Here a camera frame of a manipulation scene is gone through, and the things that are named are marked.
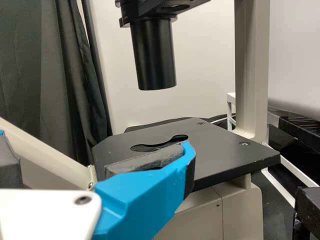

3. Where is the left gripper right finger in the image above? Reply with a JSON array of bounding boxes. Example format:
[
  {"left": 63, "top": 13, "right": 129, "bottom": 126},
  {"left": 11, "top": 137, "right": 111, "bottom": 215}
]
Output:
[{"left": 92, "top": 140, "right": 197, "bottom": 240}]

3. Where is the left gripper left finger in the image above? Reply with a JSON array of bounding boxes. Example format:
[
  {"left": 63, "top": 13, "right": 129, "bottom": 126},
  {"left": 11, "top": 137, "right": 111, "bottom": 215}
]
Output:
[{"left": 0, "top": 128, "right": 25, "bottom": 189}]

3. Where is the cream microscope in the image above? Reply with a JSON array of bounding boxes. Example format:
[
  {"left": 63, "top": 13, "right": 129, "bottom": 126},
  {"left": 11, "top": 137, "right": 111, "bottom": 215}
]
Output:
[{"left": 0, "top": 0, "right": 281, "bottom": 240}]

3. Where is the black platform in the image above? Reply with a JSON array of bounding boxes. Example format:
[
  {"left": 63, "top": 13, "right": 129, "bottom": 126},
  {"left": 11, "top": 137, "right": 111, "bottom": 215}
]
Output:
[
  {"left": 294, "top": 186, "right": 320, "bottom": 240},
  {"left": 268, "top": 109, "right": 320, "bottom": 161}
]

